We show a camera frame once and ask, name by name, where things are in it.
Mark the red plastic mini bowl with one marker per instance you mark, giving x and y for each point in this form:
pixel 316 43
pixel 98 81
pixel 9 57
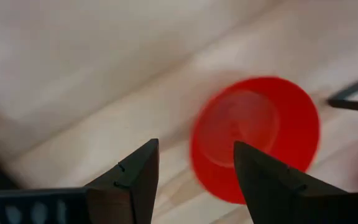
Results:
pixel 287 124

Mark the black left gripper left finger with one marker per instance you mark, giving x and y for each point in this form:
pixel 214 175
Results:
pixel 135 183

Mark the wooden riser shelf black legs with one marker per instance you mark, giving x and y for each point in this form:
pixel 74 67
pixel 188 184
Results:
pixel 353 102

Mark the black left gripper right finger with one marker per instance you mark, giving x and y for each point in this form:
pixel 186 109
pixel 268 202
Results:
pixel 278 193

